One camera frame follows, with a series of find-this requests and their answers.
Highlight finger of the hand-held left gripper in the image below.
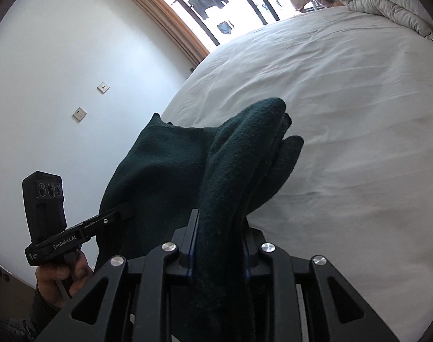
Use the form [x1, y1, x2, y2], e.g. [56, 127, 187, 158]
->
[67, 201, 134, 239]

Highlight beige curtain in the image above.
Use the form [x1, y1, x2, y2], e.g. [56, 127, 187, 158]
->
[113, 0, 210, 66]

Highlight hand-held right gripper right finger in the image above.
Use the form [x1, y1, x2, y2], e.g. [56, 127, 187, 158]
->
[241, 221, 400, 342]

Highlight person's left hand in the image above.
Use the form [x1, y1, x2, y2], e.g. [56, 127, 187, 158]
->
[35, 249, 94, 309]

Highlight person's left forearm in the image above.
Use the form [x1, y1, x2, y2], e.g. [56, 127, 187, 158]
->
[10, 288, 66, 342]

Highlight white bed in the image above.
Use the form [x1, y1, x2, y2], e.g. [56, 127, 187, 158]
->
[160, 5, 433, 342]

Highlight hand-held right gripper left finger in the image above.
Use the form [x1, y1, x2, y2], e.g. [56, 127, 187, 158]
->
[35, 208, 201, 342]

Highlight dark green sweater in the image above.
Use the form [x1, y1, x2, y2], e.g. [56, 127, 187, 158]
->
[95, 97, 304, 342]

